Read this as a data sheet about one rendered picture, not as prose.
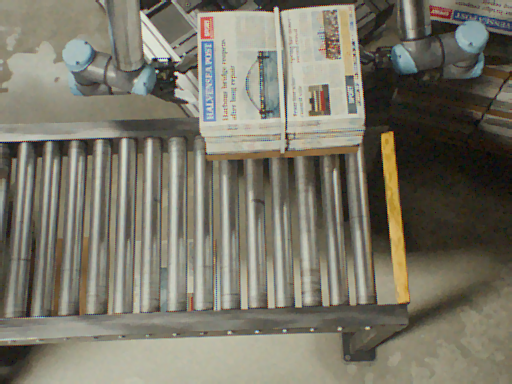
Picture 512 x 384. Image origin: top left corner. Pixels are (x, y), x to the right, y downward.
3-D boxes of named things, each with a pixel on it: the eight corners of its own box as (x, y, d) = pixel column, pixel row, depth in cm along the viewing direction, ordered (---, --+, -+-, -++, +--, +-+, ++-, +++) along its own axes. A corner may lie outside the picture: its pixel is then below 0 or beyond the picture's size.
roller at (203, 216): (213, 137, 178) (211, 130, 173) (215, 316, 163) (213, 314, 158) (194, 138, 178) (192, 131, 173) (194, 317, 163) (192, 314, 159)
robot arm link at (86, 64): (110, 44, 161) (121, 67, 172) (67, 32, 163) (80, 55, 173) (98, 73, 159) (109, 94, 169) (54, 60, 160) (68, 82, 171)
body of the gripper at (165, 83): (173, 82, 169) (125, 84, 170) (178, 98, 177) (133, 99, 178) (174, 55, 172) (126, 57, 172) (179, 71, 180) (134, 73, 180)
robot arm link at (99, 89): (65, 87, 170) (75, 102, 179) (108, 86, 170) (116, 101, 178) (67, 59, 173) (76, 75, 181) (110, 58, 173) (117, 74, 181)
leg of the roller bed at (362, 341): (366, 336, 234) (398, 308, 169) (367, 353, 232) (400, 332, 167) (349, 336, 234) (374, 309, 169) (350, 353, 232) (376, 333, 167)
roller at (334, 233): (330, 134, 178) (340, 127, 173) (342, 312, 163) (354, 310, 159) (314, 131, 175) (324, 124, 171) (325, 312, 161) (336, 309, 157)
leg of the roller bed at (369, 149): (354, 198, 249) (380, 125, 184) (356, 213, 247) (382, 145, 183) (339, 199, 249) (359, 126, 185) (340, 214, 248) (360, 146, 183)
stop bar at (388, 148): (393, 133, 171) (394, 130, 169) (410, 304, 157) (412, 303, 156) (380, 133, 171) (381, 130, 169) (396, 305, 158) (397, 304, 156)
